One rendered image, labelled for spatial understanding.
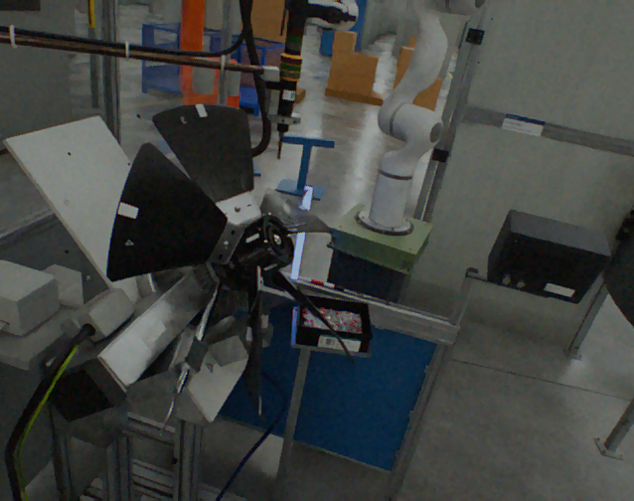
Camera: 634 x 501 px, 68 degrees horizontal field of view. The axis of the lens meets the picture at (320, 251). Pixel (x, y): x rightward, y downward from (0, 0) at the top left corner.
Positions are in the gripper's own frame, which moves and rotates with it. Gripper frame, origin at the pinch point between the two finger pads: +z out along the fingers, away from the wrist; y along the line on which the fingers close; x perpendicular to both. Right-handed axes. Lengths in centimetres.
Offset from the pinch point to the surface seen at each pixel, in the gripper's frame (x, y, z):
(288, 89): -14.3, -0.9, 11.6
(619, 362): -165, -185, -173
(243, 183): -35.3, 5.6, 13.6
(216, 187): -36.6, 10.6, 16.7
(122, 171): -40, 34, 15
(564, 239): -42, -72, -21
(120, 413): -97, 25, 31
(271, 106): -18.0, 1.6, 13.2
